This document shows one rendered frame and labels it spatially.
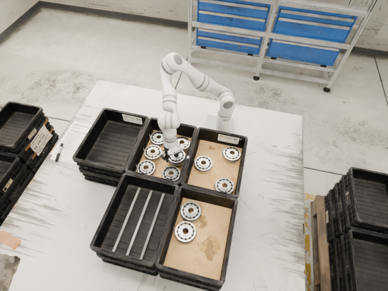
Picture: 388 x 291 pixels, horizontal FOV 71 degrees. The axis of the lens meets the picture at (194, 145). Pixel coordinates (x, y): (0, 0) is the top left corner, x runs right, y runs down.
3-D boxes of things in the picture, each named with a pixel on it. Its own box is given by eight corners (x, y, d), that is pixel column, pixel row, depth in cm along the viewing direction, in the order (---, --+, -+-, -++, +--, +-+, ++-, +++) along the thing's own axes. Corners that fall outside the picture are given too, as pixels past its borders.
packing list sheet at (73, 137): (72, 120, 192) (71, 119, 191) (103, 126, 189) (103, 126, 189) (47, 158, 173) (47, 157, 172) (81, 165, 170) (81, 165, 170)
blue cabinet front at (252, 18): (196, 44, 315) (197, -7, 270) (258, 54, 307) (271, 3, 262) (195, 45, 314) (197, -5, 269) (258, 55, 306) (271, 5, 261)
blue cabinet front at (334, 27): (265, 55, 306) (279, 4, 262) (332, 65, 299) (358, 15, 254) (265, 56, 305) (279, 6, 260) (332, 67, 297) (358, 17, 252)
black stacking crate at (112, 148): (107, 120, 178) (103, 107, 169) (150, 129, 175) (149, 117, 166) (78, 170, 155) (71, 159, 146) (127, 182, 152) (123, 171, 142)
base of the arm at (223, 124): (216, 123, 190) (217, 106, 176) (229, 125, 189) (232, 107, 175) (215, 134, 185) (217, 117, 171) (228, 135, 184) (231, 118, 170)
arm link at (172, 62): (172, 47, 134) (208, 71, 150) (160, 55, 140) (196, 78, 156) (170, 62, 130) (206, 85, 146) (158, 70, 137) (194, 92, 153)
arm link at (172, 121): (179, 125, 125) (180, 98, 129) (160, 125, 125) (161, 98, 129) (180, 131, 132) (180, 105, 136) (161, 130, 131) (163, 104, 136)
